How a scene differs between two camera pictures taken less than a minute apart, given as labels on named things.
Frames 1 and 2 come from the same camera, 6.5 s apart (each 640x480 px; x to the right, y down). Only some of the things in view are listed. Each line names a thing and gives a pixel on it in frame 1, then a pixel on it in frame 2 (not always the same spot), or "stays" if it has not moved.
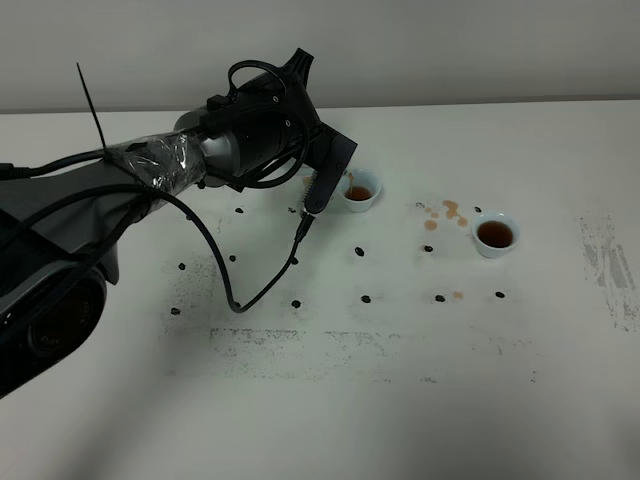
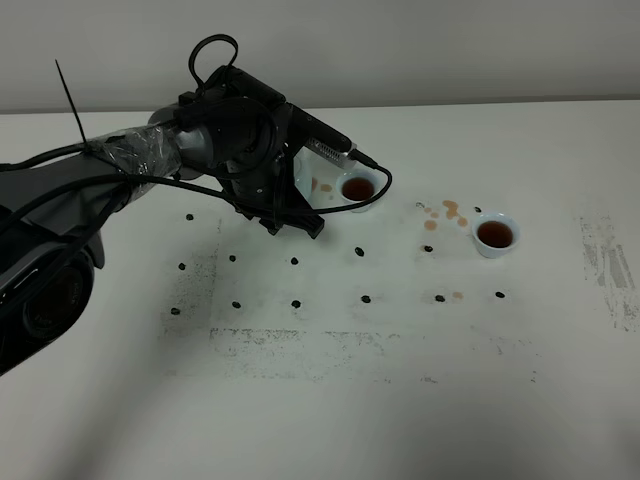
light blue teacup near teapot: (358, 187) stays
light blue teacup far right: (495, 233) stays
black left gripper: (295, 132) → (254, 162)
